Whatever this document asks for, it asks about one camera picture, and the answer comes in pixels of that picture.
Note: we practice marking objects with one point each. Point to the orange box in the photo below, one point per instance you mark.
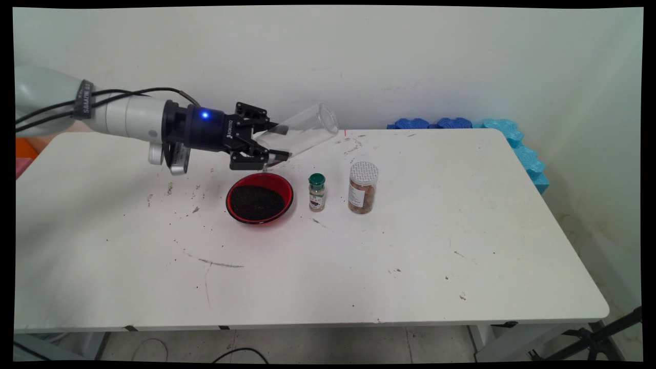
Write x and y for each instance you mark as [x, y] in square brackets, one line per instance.
[24, 148]

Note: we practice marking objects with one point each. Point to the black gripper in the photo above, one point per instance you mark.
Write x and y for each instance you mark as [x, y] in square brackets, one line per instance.
[205, 128]

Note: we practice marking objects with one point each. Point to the black grains pile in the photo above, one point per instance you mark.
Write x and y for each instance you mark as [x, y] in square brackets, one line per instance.
[256, 201]

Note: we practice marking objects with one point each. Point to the clear plastic jar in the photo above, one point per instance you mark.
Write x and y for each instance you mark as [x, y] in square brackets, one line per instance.
[307, 130]

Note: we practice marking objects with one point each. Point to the white table leg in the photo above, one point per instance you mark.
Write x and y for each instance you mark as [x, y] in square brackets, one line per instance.
[499, 346]

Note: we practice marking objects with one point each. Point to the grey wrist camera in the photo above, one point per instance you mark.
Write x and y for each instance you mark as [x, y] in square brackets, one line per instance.
[178, 158]

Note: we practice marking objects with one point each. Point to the black tripod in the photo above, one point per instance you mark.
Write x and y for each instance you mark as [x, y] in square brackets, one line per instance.
[594, 338]

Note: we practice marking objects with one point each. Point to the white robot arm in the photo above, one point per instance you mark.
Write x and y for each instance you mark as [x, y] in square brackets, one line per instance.
[128, 118]

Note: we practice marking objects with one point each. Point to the pink box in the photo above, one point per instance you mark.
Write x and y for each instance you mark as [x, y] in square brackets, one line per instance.
[21, 166]

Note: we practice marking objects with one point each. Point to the white-lidded nut jar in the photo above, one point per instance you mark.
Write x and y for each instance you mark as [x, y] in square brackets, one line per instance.
[363, 195]

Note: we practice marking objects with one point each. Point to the green-capped spice bottle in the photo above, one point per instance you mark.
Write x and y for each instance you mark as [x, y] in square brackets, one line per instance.
[316, 197]

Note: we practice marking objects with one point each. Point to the red bowl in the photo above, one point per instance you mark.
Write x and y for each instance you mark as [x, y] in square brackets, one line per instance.
[231, 190]

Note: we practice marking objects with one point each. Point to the cyan foam strip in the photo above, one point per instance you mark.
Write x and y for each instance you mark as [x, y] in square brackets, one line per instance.
[512, 136]

